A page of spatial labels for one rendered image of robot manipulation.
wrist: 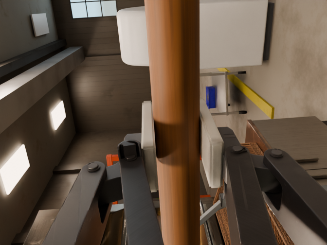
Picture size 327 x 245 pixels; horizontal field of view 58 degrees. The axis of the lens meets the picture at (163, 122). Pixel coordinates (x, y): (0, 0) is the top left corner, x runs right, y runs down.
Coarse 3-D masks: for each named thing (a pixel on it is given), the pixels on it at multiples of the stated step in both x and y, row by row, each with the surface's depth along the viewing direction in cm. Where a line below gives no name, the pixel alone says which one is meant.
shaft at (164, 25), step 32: (160, 0) 15; (192, 0) 15; (160, 32) 16; (192, 32) 16; (160, 64) 16; (192, 64) 16; (160, 96) 17; (192, 96) 17; (160, 128) 18; (192, 128) 18; (160, 160) 19; (192, 160) 19; (160, 192) 21; (192, 192) 20; (192, 224) 21
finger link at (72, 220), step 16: (80, 176) 14; (96, 176) 14; (80, 192) 13; (96, 192) 13; (64, 208) 12; (80, 208) 12; (96, 208) 13; (64, 224) 11; (80, 224) 11; (96, 224) 13; (48, 240) 10; (64, 240) 10; (80, 240) 11; (96, 240) 13
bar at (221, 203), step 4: (324, 188) 129; (220, 196) 128; (220, 200) 128; (224, 200) 127; (264, 200) 128; (216, 204) 130; (220, 204) 129; (224, 204) 128; (212, 208) 131; (216, 208) 130; (220, 208) 131; (208, 212) 131; (212, 212) 131; (200, 216) 134; (204, 216) 132; (208, 216) 132; (200, 220) 132; (204, 220) 133; (200, 224) 134
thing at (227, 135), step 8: (224, 128) 19; (224, 136) 18; (232, 136) 18; (224, 144) 17; (232, 144) 17; (240, 144) 17; (224, 152) 16; (224, 160) 16; (256, 160) 15; (224, 168) 16; (256, 168) 15; (264, 168) 14; (224, 176) 16; (264, 176) 15; (272, 176) 15; (264, 184) 15; (272, 184) 15; (280, 184) 15; (272, 192) 15
